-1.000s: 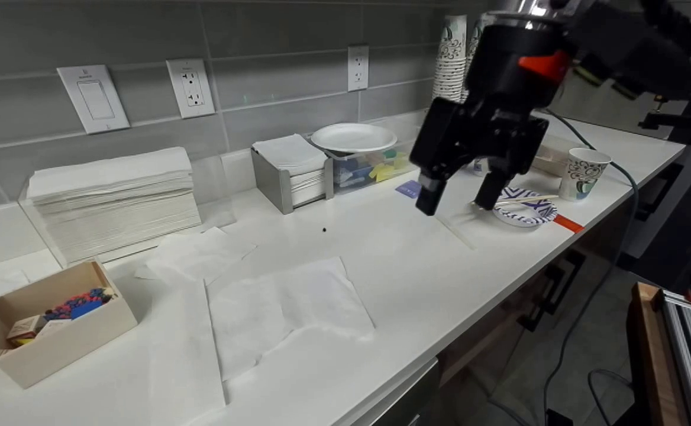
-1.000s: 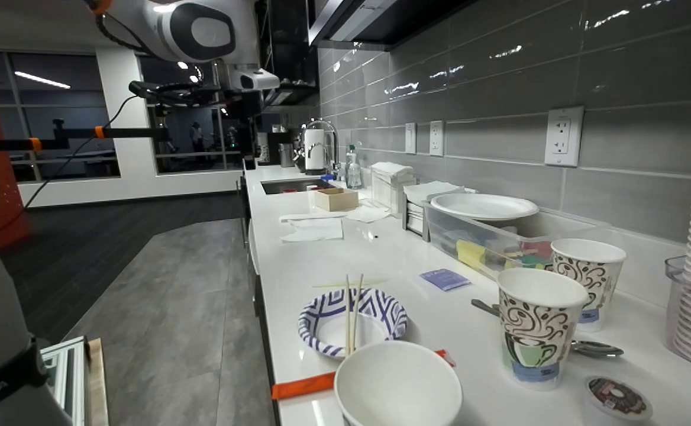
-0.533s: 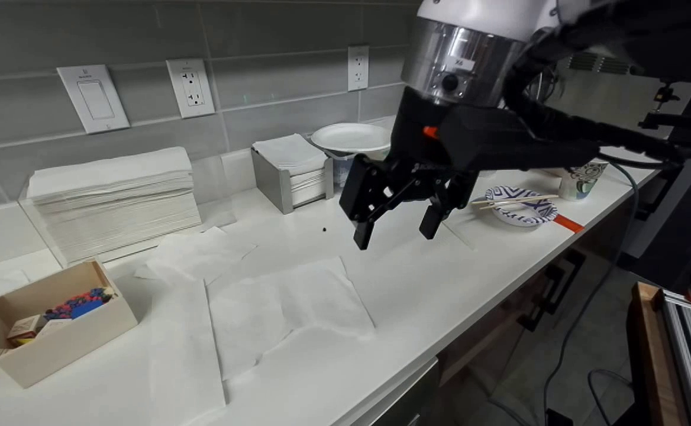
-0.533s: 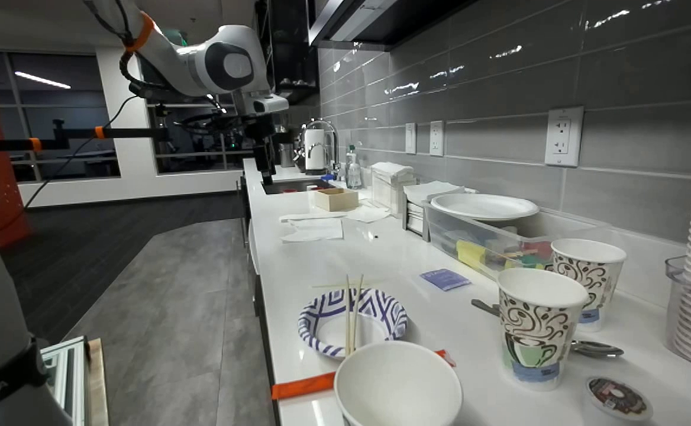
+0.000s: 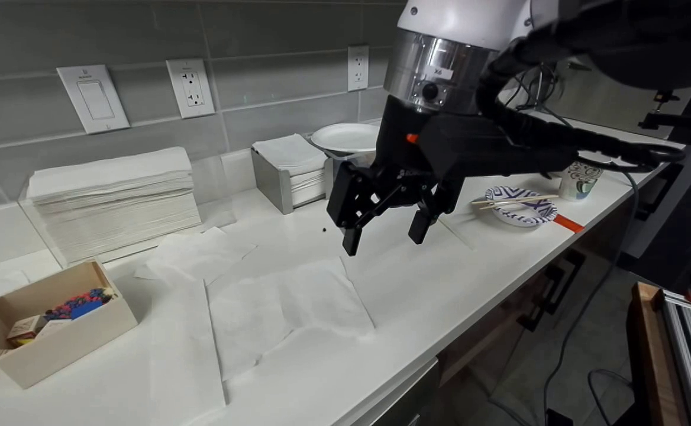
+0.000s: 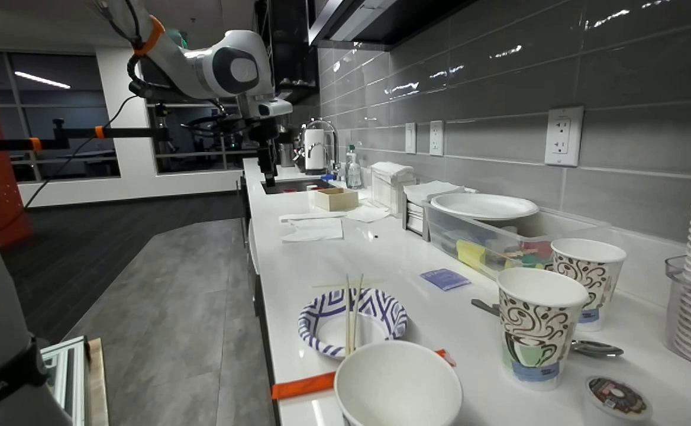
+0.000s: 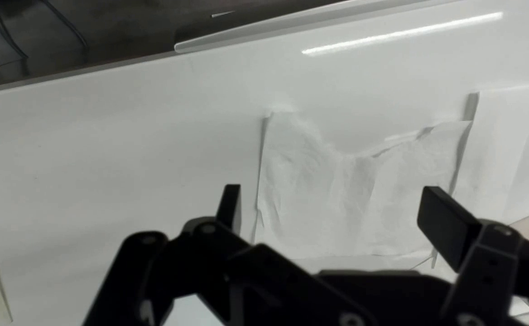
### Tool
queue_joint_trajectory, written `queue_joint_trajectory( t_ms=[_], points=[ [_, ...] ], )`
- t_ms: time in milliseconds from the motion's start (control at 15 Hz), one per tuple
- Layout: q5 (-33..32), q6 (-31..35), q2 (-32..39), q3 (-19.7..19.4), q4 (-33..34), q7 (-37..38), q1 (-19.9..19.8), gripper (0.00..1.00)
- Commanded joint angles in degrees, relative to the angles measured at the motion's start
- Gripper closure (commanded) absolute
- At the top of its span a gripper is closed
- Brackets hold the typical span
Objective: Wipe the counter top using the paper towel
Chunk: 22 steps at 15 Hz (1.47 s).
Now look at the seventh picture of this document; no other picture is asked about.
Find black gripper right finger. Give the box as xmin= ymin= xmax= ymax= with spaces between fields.
xmin=417 ymin=185 xmax=529 ymax=326

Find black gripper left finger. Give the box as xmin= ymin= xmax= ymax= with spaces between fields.
xmin=82 ymin=183 xmax=363 ymax=326

